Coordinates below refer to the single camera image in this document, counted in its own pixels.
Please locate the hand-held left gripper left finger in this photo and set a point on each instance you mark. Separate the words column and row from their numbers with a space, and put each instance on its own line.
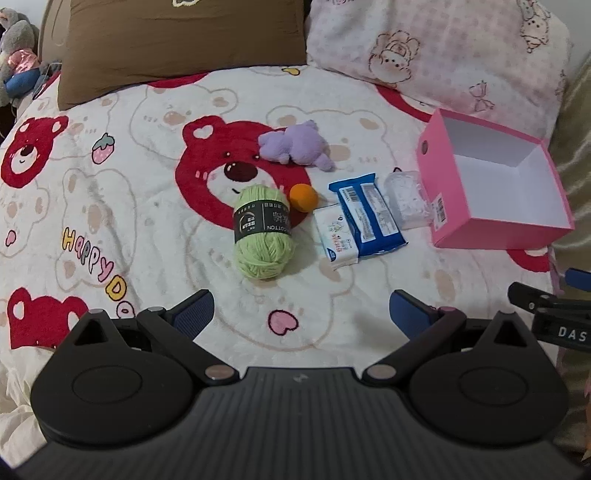
column 194, row 313

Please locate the purple plush toy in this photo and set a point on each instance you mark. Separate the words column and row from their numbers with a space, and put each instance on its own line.
column 295, row 143

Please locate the blue wipes packet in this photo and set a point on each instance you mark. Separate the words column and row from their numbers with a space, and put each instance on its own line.
column 369, row 217

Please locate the cream satin cloth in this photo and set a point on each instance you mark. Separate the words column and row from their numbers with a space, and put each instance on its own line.
column 577, row 161

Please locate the grey plush toy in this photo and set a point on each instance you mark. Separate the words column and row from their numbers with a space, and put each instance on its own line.
column 18, row 37

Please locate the beige fleece cloth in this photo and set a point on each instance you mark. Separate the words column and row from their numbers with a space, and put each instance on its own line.
column 18, row 397

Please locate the white tissue pack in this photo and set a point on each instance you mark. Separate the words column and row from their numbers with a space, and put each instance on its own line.
column 334, row 235

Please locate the pink cardboard box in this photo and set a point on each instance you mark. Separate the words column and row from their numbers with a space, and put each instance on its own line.
column 457, row 230

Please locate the orange ball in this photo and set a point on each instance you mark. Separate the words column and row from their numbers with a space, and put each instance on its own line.
column 304, row 197

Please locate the green yarn ball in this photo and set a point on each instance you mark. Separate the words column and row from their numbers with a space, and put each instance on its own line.
column 263, row 254

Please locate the bear printed blanket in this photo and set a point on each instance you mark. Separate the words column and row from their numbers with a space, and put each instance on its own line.
column 138, row 230

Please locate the clear plastic bag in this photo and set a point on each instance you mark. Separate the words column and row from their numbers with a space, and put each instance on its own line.
column 408, row 203

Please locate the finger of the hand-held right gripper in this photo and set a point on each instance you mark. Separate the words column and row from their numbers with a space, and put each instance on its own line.
column 579, row 279
column 526, row 295

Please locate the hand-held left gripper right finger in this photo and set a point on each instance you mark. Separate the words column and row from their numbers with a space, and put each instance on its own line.
column 406, row 314

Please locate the brown pillow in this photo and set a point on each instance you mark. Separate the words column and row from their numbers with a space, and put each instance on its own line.
column 184, row 41

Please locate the pink printed pillow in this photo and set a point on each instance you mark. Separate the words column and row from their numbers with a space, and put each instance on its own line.
column 438, row 55

